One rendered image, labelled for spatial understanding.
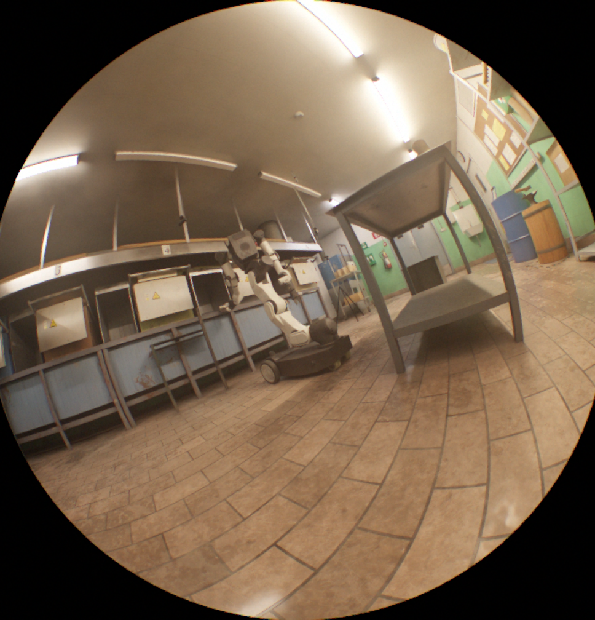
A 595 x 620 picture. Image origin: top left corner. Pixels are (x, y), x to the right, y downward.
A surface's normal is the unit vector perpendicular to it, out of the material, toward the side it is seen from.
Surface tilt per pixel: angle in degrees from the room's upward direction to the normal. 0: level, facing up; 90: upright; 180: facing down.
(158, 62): 180
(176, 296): 90
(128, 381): 90
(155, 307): 90
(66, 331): 90
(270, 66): 180
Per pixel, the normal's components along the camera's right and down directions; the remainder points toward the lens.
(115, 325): 0.68, -0.29
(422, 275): -0.73, 0.26
